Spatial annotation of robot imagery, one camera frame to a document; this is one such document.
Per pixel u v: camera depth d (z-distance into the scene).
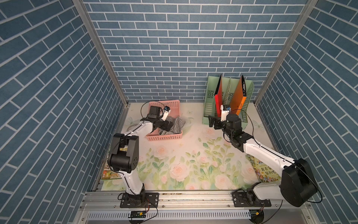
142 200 0.66
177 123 0.99
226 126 0.67
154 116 0.75
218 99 0.87
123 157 0.49
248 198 0.66
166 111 0.87
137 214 0.72
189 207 0.73
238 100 0.88
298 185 0.41
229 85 1.05
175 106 1.16
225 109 0.71
